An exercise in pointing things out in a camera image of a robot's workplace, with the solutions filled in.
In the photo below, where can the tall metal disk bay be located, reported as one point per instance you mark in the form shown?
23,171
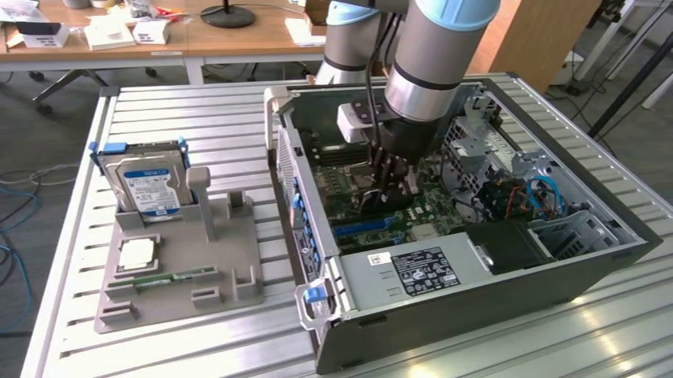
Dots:
473,157

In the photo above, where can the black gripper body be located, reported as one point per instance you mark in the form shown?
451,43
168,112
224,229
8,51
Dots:
407,139

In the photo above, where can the silver CPU chip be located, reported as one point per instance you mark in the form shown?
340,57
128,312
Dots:
136,256

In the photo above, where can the black slanted pole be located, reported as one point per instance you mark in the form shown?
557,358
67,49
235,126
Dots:
630,93

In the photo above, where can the grey mug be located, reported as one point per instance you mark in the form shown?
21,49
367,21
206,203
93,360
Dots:
77,4

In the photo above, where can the grey power supply unit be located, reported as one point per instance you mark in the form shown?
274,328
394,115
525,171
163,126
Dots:
367,283

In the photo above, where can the brown cardboard box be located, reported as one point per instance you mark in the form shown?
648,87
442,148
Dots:
315,12

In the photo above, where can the black chair base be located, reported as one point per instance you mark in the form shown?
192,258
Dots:
41,107

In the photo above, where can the green motherboard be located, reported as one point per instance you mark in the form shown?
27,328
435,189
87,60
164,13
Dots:
437,212

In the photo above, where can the small printed white box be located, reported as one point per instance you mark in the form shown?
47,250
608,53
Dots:
149,33

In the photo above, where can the blue case latch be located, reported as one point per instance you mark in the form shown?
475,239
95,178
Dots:
314,295

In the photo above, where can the grey parts rack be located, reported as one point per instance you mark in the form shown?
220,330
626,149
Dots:
174,299

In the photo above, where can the printed paper sheets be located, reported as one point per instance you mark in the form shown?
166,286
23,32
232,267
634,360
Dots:
20,10

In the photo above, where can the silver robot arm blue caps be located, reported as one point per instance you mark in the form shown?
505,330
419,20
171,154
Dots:
431,59

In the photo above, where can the black lamp base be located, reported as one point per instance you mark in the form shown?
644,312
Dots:
228,17

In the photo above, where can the black RAM slot row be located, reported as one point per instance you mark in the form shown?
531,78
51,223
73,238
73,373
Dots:
336,157

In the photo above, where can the hard disk blue carrier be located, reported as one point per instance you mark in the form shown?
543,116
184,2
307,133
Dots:
144,189

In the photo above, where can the black graphics card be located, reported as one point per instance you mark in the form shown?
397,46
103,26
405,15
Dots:
397,204

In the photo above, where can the long wooden desk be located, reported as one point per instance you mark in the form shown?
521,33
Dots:
236,39

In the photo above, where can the green RAM stick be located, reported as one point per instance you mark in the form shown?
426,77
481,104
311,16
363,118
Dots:
158,280

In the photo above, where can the CPU socket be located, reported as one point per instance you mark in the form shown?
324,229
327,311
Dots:
356,177

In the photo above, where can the black open PC case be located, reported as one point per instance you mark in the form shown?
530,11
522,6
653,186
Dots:
473,315

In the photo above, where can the white box black lid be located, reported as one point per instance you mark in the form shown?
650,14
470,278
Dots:
44,39

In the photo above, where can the blue expansion slot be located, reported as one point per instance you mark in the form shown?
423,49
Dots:
362,228

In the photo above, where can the black fan shroud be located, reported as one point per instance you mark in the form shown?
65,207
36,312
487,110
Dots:
505,244

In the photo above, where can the white paper stack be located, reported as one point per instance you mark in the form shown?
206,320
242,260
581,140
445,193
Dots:
304,33

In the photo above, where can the wooden cabinet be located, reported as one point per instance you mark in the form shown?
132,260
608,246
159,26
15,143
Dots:
535,39

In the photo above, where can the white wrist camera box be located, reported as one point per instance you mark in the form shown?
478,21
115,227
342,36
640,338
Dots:
354,124

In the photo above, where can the white table frame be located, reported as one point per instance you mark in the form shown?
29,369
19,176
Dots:
598,51

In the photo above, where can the open white box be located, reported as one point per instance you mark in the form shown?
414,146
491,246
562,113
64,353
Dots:
107,39

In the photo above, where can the low metal disk bay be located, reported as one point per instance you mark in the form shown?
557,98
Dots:
578,232

